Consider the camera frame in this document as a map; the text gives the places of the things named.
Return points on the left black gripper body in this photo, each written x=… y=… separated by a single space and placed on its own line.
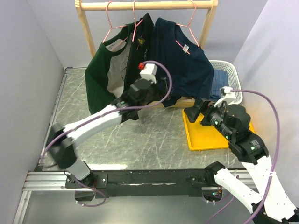
x=154 y=94

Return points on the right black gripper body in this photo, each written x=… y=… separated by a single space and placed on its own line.
x=213 y=115

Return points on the navy blue t-shirt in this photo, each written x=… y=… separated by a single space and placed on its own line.
x=191 y=71

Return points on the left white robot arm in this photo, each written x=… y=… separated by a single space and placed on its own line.
x=64 y=140

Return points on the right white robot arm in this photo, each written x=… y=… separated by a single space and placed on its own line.
x=270 y=204

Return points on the dark green t-shirt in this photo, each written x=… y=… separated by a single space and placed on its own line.
x=104 y=76

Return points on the black t-shirt with flower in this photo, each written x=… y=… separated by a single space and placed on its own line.
x=139 y=50

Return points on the pink hanger with black shirt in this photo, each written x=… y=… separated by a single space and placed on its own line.
x=136 y=23

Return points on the pink hanger with green shirt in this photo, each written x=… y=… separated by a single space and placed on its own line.
x=119 y=43

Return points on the yellow plastic tray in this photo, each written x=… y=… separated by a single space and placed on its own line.
x=204 y=137

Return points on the white plastic laundry basket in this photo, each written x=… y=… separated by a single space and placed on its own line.
x=233 y=79

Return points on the blue patterned cloth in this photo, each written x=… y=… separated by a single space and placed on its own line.
x=220 y=80

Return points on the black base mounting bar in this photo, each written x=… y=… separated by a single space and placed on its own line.
x=163 y=182

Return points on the wooden clothes rack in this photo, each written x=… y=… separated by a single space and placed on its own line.
x=162 y=80

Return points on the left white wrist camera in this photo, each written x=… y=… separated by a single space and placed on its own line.
x=148 y=72

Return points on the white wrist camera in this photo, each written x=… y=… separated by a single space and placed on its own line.
x=228 y=96
x=148 y=72

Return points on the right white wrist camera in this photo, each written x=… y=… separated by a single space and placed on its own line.
x=228 y=96

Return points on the aluminium rail frame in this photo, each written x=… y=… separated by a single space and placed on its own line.
x=156 y=141

